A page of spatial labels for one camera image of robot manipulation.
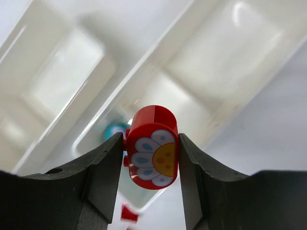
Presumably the left white divided bin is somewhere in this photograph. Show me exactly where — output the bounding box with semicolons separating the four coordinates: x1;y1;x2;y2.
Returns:
0;0;189;175

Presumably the red lego brick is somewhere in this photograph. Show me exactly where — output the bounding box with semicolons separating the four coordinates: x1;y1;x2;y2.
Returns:
120;204;139;223

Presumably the red flower lego piece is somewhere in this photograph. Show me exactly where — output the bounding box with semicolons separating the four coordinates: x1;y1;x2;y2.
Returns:
123;105;179;190

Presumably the right white divided bin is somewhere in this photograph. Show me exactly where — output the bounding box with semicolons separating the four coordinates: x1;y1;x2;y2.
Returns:
12;0;307;214

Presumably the white divided bin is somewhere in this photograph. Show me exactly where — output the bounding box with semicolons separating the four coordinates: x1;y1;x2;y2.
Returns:
12;0;307;214
0;0;189;175

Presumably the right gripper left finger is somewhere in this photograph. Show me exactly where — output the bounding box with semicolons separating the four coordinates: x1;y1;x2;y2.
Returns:
0;133;123;230

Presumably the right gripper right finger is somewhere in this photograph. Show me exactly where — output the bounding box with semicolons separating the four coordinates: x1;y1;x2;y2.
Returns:
179;134;307;230

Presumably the cyan round printed lego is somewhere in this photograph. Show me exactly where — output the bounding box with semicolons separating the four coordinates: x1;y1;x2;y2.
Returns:
103;123;129;141

